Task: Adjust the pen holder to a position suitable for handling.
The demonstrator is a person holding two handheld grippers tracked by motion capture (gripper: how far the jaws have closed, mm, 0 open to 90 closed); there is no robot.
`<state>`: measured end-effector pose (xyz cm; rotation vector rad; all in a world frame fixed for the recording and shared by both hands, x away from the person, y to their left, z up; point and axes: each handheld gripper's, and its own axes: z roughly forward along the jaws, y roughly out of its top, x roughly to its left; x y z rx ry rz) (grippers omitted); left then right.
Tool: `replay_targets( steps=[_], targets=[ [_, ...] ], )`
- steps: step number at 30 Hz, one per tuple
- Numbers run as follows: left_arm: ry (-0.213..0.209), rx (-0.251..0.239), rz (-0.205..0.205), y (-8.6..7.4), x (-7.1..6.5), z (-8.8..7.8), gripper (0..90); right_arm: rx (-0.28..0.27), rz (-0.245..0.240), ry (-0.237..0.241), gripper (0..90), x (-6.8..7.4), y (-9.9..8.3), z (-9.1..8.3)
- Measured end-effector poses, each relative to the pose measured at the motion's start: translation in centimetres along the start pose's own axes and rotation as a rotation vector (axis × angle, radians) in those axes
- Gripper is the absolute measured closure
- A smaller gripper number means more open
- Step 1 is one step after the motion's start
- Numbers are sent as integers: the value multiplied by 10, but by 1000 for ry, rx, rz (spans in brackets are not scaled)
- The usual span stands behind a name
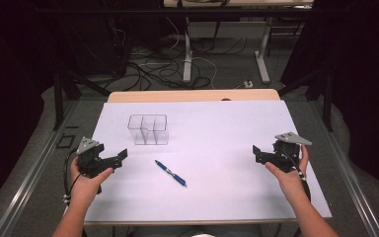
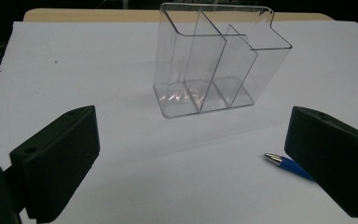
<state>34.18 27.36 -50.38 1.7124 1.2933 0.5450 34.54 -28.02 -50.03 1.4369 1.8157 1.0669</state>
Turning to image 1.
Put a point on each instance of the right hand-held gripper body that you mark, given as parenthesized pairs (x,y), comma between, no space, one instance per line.
(284,154)

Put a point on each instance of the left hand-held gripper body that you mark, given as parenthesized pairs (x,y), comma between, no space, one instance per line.
(90,159)

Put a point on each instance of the clear plastic organizer box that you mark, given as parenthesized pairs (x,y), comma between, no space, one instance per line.
(148,130)

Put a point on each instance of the blue pen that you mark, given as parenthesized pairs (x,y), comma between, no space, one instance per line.
(171,173)

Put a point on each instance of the person's right hand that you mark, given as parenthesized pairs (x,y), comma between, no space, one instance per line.
(289,182)

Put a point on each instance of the person's left hand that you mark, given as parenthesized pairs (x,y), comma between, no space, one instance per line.
(85,187)

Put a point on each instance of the white table mat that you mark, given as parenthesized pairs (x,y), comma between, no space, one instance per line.
(210,171)

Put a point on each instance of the black table grommet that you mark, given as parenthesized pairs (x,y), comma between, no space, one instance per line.
(225,99)

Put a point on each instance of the white power plug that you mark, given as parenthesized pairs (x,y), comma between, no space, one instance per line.
(248,84)

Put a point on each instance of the black metal stand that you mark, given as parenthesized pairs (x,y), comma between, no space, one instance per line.
(327,98)
(58,98)

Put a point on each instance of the wooden table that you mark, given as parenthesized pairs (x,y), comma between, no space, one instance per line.
(194,95)

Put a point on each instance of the person's dark clothing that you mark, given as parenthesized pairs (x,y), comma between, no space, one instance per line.
(164,231)

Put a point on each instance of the dark curtain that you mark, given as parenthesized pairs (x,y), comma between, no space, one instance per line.
(368,82)
(10,82)

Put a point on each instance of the desk with white legs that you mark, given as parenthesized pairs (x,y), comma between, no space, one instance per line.
(187,49)

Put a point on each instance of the aluminium floor rail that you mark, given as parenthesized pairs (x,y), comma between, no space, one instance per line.
(352,184)
(29,184)

